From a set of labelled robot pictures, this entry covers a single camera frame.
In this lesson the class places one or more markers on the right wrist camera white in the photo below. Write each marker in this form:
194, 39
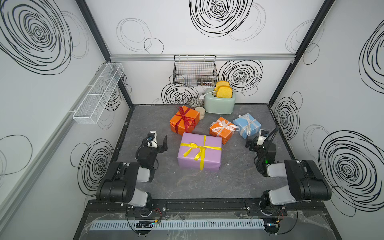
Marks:
263, 135

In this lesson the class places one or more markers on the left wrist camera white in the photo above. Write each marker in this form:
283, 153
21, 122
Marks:
152, 139

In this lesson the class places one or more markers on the purple gift box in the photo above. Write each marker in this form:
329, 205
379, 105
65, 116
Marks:
200, 151

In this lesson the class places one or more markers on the white ribbon on orange box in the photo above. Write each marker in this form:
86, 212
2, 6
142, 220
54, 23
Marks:
224, 127

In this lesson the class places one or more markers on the rear yellow sponge toast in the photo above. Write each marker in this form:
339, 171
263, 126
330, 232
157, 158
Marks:
221, 84

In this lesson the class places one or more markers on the white mesh wall shelf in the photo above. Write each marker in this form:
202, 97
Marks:
101, 90

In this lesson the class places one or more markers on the front yellow sponge toast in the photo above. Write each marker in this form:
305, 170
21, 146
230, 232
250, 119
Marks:
225, 92

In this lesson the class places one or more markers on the mint green toaster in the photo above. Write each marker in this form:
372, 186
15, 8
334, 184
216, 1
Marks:
214, 105

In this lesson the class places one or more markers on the yellow sponge toast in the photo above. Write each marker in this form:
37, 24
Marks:
225, 92
221, 84

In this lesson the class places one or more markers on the grey slotted cable duct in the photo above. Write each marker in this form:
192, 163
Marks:
141, 225

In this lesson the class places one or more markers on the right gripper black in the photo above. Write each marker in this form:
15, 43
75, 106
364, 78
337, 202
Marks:
254, 145

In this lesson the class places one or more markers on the black wire basket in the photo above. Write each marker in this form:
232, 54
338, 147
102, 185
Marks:
189, 68

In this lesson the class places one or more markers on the yellow ribbon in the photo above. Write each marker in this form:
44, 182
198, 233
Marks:
200, 149

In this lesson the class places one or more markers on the blue gift box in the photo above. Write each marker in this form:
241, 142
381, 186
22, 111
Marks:
247, 125

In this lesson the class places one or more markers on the patterned ceramic bowl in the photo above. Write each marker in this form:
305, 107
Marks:
195, 102

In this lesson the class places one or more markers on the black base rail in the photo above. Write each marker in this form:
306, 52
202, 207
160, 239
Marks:
252, 207

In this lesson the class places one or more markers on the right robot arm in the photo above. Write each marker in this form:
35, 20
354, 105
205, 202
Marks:
306, 183

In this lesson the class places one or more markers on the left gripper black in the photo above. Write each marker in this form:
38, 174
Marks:
160, 150

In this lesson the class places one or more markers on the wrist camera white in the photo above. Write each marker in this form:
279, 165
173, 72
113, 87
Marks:
263, 135
152, 139

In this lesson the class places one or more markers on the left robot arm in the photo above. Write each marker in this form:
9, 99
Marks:
119, 183

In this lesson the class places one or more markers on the spice jars in basket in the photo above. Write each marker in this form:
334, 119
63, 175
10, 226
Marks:
203, 82

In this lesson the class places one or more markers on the small jar with beige lid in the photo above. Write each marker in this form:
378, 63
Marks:
201, 112

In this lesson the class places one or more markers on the orange box red ribbon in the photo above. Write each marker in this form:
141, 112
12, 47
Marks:
184, 120

